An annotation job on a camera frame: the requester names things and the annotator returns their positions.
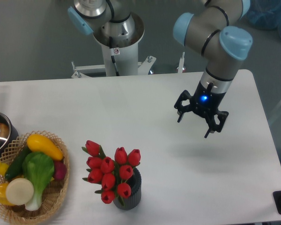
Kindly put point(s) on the yellow squash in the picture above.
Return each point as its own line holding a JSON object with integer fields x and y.
{"x": 40, "y": 143}

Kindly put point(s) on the dark green cucumber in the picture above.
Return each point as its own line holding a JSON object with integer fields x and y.
{"x": 15, "y": 169}

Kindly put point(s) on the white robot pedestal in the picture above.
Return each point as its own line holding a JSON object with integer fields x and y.
{"x": 119, "y": 43}

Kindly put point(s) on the red tulip bouquet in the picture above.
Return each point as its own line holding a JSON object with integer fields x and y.
{"x": 111, "y": 174}

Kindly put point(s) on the white round onion slice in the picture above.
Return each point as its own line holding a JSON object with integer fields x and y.
{"x": 19, "y": 191}

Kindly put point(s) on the small yellow banana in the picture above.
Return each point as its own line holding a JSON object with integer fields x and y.
{"x": 3, "y": 168}

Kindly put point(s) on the red radish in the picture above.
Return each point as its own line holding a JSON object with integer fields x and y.
{"x": 60, "y": 170}

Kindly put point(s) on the dark grey ribbed vase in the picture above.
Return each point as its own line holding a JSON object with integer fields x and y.
{"x": 135, "y": 197}

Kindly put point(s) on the green bok choy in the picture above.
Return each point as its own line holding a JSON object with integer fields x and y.
{"x": 38, "y": 168}

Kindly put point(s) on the woven wicker basket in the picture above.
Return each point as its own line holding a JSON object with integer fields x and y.
{"x": 53, "y": 196}

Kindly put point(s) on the yellow bell pepper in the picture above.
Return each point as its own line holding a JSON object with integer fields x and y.
{"x": 3, "y": 198}

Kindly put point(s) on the white metal base frame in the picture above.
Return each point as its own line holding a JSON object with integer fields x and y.
{"x": 144, "y": 68}

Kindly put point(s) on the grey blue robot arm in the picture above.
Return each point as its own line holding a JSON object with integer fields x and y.
{"x": 212, "y": 34}

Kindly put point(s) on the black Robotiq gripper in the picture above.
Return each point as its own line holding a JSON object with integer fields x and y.
{"x": 203, "y": 101}

